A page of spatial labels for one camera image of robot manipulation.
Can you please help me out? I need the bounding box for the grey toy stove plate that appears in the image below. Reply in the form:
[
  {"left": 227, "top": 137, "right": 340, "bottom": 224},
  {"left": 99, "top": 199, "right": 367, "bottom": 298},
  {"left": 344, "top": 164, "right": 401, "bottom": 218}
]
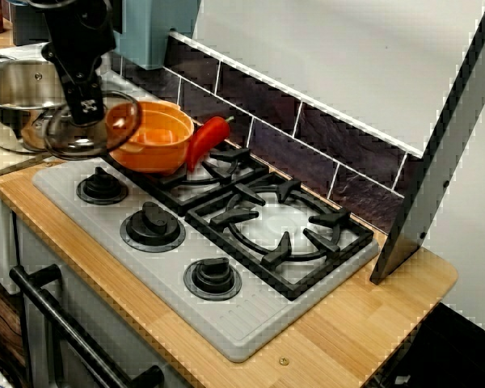
[{"left": 32, "top": 155, "right": 381, "bottom": 364}]

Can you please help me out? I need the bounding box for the glass lid with yellow knob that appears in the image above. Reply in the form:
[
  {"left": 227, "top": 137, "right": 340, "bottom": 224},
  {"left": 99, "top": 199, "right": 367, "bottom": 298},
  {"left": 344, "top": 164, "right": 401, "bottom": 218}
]
[{"left": 43, "top": 91, "right": 143, "bottom": 161}]

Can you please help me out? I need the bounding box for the black equipment box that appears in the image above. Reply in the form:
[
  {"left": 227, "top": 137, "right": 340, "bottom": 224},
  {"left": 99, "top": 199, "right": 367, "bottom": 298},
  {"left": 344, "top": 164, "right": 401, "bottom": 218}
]
[{"left": 369, "top": 302, "right": 485, "bottom": 388}]

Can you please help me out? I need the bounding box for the white toy oven cabinet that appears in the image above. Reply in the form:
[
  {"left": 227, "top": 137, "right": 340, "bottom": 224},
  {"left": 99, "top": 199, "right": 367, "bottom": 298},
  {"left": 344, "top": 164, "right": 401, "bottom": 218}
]
[{"left": 0, "top": 181, "right": 196, "bottom": 388}]

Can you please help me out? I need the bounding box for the black stove knob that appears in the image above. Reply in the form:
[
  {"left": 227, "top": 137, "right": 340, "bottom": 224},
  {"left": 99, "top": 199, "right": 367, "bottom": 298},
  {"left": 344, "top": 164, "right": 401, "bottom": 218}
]
[
  {"left": 182, "top": 257, "right": 243, "bottom": 302},
  {"left": 118, "top": 200, "right": 188, "bottom": 254},
  {"left": 75, "top": 167, "right": 129, "bottom": 206}
]

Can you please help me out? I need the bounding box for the dark box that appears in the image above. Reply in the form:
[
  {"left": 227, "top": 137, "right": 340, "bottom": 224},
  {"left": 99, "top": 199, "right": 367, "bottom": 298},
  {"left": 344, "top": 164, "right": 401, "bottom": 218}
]
[{"left": 11, "top": 2, "right": 52, "bottom": 47}]

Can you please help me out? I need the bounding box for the orange plastic pot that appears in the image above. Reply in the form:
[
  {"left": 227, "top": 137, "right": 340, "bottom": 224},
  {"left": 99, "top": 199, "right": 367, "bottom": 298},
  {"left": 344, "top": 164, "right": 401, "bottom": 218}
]
[{"left": 104, "top": 100, "right": 196, "bottom": 176}]

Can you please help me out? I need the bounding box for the teal blue cabinet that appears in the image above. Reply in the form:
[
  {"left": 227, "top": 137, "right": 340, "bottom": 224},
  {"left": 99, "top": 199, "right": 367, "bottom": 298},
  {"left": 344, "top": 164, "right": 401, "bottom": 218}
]
[{"left": 112, "top": 0, "right": 204, "bottom": 71}]

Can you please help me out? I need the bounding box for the black burner grate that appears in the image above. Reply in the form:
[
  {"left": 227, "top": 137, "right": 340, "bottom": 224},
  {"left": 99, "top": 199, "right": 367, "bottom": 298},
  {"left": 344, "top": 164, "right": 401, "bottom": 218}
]
[
  {"left": 183, "top": 173, "right": 375, "bottom": 302},
  {"left": 99, "top": 141, "right": 276, "bottom": 217}
]

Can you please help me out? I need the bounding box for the black oven door handle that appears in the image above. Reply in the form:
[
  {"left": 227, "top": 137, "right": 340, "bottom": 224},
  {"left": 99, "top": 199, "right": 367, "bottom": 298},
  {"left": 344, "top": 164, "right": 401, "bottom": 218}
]
[{"left": 8, "top": 264, "right": 166, "bottom": 388}]

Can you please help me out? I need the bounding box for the stainless steel pot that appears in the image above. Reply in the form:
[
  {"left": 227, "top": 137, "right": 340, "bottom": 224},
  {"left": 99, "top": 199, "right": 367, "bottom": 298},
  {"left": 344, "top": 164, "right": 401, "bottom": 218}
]
[{"left": 0, "top": 56, "right": 72, "bottom": 154}]

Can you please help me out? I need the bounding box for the red toy pepper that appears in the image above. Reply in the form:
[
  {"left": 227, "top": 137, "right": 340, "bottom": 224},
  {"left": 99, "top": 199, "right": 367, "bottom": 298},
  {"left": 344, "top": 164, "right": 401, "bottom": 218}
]
[{"left": 185, "top": 116, "right": 234, "bottom": 173}]

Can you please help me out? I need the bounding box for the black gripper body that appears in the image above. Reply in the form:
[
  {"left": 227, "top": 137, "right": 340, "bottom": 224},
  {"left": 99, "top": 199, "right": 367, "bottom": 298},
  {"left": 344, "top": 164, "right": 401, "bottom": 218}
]
[{"left": 41, "top": 39, "right": 119, "bottom": 119}]

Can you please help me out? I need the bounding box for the dark tile backsplash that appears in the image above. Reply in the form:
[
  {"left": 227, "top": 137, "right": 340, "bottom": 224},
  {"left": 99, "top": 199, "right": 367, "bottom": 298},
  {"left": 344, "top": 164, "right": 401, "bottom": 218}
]
[{"left": 120, "top": 32, "right": 424, "bottom": 244}]

